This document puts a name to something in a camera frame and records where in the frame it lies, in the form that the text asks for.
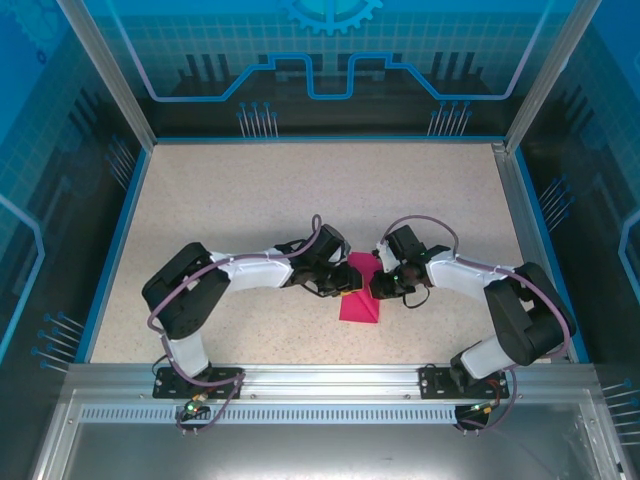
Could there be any slotted white cable duct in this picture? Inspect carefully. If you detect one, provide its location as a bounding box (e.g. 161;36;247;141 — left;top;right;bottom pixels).
79;405;596;426

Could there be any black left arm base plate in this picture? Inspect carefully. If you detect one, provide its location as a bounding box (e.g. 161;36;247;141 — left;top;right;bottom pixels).
152;367;245;401

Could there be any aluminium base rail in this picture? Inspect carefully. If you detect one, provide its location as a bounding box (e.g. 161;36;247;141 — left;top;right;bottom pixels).
67;363;599;401

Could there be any pink cloth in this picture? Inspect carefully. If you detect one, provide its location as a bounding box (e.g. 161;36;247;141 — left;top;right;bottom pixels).
338;252;381;326

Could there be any aluminium side rail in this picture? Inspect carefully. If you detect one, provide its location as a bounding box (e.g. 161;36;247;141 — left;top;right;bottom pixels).
492;142;574;364

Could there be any grey metal tray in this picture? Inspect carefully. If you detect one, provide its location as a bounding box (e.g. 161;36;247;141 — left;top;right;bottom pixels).
29;389;631;480

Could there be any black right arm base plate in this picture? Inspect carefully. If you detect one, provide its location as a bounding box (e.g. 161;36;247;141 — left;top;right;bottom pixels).
418;364;516;401

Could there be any aluminium frame post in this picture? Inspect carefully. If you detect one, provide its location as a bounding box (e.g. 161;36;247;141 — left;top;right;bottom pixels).
55;0;159;149
504;0;591;151

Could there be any blue printed enclosure panel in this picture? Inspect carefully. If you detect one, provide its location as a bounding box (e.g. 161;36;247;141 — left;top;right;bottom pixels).
0;0;154;480
74;0;566;139
514;0;640;480

